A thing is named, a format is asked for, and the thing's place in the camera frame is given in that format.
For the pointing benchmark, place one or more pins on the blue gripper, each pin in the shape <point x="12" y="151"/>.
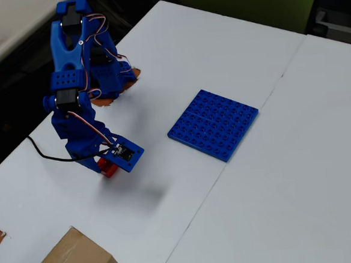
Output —
<point x="85" y="153"/>

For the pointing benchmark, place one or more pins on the red 2x2 building block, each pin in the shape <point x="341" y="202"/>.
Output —
<point x="109" y="171"/>

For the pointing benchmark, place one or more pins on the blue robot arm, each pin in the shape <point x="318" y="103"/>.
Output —
<point x="67" y="54"/>

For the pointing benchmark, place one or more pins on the brown cardboard box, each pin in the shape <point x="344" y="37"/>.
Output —
<point x="73" y="259"/>

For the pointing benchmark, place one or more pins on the blue 8x8 building plate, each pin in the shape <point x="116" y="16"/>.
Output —
<point x="214" y="125"/>

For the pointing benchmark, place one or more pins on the white background table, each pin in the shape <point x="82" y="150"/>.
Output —
<point x="11" y="22"/>

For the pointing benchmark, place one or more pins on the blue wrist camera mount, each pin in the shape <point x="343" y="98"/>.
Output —
<point x="125" y="153"/>

